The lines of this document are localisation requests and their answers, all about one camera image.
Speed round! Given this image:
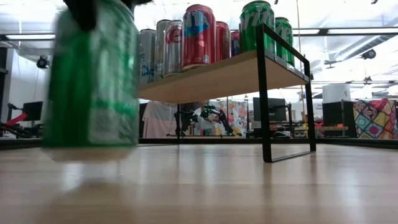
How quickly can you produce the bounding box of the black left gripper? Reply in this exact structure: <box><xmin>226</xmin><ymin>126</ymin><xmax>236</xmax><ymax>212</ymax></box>
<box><xmin>63</xmin><ymin>0</ymin><xmax>153</xmax><ymax>32</ymax></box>

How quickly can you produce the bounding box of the tall can black lid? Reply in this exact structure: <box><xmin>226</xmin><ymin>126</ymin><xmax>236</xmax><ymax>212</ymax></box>
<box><xmin>154</xmin><ymin>19</ymin><xmax>172</xmax><ymax>81</ymax></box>
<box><xmin>138</xmin><ymin>28</ymin><xmax>157</xmax><ymax>87</ymax></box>

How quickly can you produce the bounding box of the green Sprite can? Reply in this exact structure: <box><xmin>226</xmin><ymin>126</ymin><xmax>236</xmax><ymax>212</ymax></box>
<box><xmin>41</xmin><ymin>0</ymin><xmax>141</xmax><ymax>163</ymax></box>
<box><xmin>239</xmin><ymin>0</ymin><xmax>276</xmax><ymax>54</ymax></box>
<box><xmin>274</xmin><ymin>17</ymin><xmax>295</xmax><ymax>67</ymax></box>

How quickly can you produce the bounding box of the silver Diet Coke can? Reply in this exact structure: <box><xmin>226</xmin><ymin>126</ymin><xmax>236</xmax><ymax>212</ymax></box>
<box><xmin>163</xmin><ymin>19</ymin><xmax>184</xmax><ymax>77</ymax></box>

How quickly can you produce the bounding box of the red Fanta can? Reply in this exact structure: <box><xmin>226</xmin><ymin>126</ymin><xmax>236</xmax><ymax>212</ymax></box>
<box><xmin>215</xmin><ymin>21</ymin><xmax>232</xmax><ymax>62</ymax></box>
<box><xmin>230</xmin><ymin>30</ymin><xmax>241</xmax><ymax>58</ymax></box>
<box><xmin>182</xmin><ymin>4</ymin><xmax>217</xmax><ymax>70</ymax></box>

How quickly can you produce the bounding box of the black computer monitor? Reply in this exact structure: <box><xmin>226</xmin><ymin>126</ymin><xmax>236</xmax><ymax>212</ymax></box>
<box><xmin>21</xmin><ymin>101</ymin><xmax>44</xmax><ymax>123</ymax></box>
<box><xmin>252</xmin><ymin>96</ymin><xmax>287</xmax><ymax>123</ymax></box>

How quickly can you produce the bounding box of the red metal bar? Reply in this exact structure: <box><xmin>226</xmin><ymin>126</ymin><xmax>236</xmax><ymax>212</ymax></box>
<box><xmin>0</xmin><ymin>112</ymin><xmax>29</xmax><ymax>128</ymax></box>

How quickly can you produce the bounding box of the white curtain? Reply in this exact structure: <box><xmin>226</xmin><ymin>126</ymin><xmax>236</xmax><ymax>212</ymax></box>
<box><xmin>142</xmin><ymin>101</ymin><xmax>178</xmax><ymax>139</ymax></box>

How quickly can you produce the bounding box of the floral printed cloth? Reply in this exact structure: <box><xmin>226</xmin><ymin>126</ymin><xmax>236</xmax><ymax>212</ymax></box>
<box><xmin>217</xmin><ymin>100</ymin><xmax>249</xmax><ymax>137</ymax></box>

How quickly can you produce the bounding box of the black cabinet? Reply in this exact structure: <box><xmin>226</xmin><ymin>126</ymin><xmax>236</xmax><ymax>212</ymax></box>
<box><xmin>322</xmin><ymin>100</ymin><xmax>357</xmax><ymax>138</ymax></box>

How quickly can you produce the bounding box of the colourful patchwork quilt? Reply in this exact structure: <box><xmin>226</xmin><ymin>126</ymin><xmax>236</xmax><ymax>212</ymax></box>
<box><xmin>353</xmin><ymin>98</ymin><xmax>398</xmax><ymax>140</ymax></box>

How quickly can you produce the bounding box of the black ceiling camera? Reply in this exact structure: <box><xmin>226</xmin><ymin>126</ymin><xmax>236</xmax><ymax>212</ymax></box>
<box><xmin>36</xmin><ymin>55</ymin><xmax>50</xmax><ymax>70</ymax></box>
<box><xmin>360</xmin><ymin>49</ymin><xmax>377</xmax><ymax>60</ymax></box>

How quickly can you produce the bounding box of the black metal table frame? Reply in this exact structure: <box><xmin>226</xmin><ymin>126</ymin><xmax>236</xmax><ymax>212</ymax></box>
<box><xmin>0</xmin><ymin>136</ymin><xmax>398</xmax><ymax>149</ymax></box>

